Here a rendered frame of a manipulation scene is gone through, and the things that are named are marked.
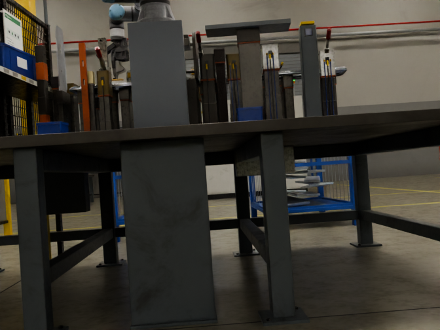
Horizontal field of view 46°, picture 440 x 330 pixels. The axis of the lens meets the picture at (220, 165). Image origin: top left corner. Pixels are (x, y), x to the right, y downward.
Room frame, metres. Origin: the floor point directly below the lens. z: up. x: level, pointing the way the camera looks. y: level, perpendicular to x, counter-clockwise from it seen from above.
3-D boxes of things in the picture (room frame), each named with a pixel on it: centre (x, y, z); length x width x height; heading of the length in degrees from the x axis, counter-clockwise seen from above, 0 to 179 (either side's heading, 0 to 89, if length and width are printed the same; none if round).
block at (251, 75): (2.25, -0.16, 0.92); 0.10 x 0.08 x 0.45; 88
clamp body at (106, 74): (2.44, 0.53, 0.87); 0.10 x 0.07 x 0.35; 178
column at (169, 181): (1.97, 0.21, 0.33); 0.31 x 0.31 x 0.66; 2
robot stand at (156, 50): (1.97, 0.21, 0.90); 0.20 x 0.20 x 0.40; 2
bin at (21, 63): (2.38, 0.96, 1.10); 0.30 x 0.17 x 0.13; 172
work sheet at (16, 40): (2.74, 1.07, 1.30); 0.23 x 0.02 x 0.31; 178
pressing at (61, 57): (2.64, 0.78, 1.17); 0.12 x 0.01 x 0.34; 178
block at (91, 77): (2.50, 0.60, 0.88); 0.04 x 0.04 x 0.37; 88
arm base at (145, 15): (1.97, 0.21, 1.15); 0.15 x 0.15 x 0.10
